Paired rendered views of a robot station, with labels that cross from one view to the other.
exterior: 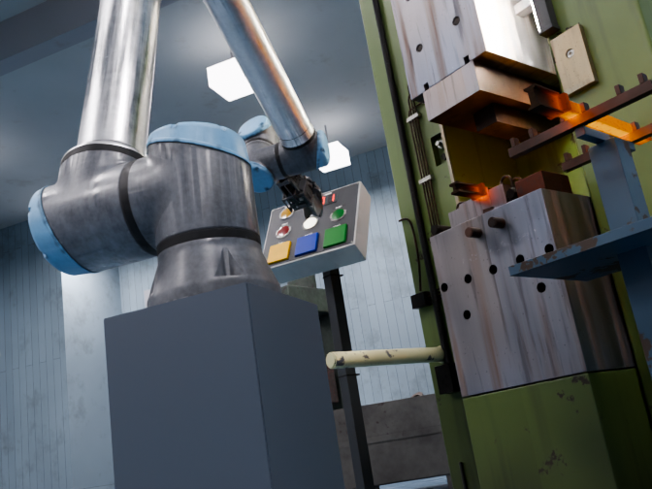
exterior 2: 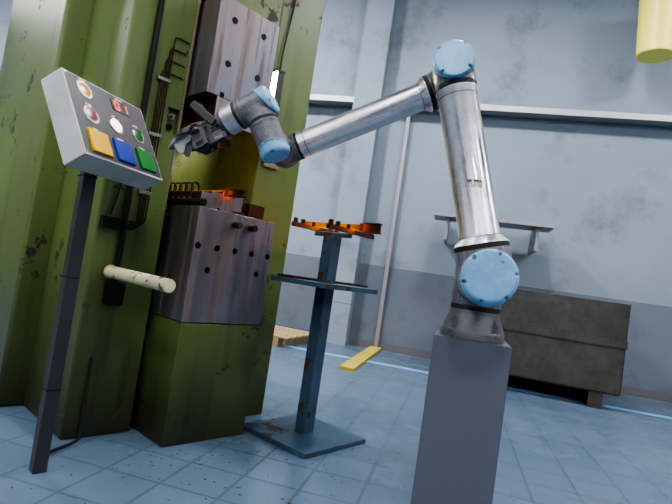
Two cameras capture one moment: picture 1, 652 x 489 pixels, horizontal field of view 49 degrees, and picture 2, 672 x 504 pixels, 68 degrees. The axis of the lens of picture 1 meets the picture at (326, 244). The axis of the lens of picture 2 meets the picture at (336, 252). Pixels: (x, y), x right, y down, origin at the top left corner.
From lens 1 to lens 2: 235 cm
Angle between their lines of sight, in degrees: 96
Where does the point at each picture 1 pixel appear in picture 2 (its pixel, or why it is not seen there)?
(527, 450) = (213, 361)
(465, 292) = (211, 255)
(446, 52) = (244, 89)
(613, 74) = (282, 172)
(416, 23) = (233, 45)
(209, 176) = not seen: hidden behind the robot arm
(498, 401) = (206, 329)
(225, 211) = not seen: hidden behind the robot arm
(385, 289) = not seen: outside the picture
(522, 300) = (243, 276)
